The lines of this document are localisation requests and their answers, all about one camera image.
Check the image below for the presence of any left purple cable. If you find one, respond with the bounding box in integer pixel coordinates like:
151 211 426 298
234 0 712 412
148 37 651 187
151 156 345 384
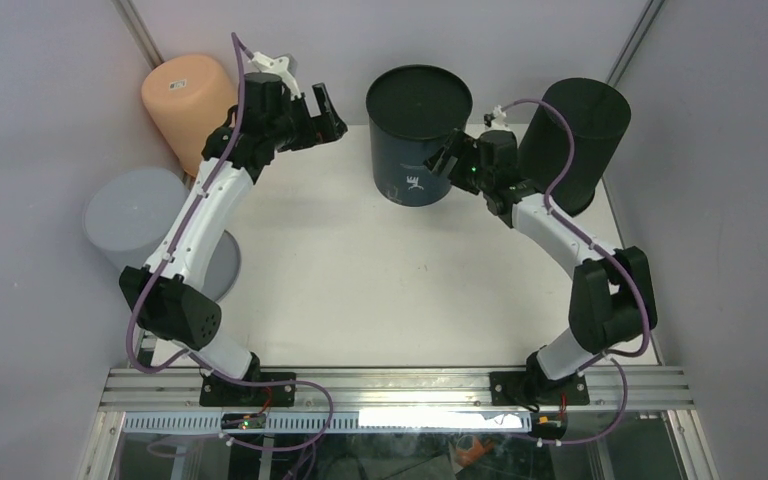
124 31 259 386

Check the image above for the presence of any black ribbed bin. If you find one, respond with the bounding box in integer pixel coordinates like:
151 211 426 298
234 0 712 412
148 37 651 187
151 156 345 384
518 78 632 216

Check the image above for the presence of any orange capybara bin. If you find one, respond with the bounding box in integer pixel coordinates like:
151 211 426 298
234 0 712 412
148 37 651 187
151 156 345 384
140 54 237 177

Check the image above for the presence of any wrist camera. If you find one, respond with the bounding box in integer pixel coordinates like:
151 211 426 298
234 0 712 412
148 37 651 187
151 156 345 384
249 52 303 99
483 105 511 131

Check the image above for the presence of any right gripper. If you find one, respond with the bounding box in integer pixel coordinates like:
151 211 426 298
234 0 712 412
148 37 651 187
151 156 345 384
421 130 492 197

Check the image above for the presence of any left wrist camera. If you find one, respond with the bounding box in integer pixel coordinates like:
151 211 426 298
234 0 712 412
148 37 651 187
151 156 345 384
249 52 303 99

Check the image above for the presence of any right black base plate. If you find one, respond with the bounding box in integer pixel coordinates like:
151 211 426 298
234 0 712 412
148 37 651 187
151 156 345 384
488 370 590 407

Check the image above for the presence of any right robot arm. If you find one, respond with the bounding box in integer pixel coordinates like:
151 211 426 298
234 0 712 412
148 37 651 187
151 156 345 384
424 130 657 405

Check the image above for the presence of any dark blue bin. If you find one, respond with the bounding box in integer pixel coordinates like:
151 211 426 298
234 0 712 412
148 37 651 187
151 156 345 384
365 64 473 207

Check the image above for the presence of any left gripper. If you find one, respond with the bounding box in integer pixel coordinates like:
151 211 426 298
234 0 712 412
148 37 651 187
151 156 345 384
267 84 346 153

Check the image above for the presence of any white slotted cable duct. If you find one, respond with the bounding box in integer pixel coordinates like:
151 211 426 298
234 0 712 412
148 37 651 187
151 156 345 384
122 410 533 436

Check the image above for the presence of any grey plastic bin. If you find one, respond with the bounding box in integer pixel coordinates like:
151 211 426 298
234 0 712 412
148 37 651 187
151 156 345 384
83 160 253 308

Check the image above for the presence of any aluminium mounting rail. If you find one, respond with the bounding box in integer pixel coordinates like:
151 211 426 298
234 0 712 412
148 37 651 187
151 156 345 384
99 365 695 412

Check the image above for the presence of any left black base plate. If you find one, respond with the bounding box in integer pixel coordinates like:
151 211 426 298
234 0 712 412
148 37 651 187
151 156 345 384
199 371 296 408

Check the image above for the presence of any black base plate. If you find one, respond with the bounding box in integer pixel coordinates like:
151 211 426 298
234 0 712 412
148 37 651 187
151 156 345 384
199 371 296 408
488 370 590 407

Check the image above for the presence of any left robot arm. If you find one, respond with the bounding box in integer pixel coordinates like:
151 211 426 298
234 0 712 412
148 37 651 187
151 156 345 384
119 73 348 406

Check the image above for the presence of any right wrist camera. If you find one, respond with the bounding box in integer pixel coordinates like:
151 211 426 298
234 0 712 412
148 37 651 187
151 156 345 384
483 105 511 131

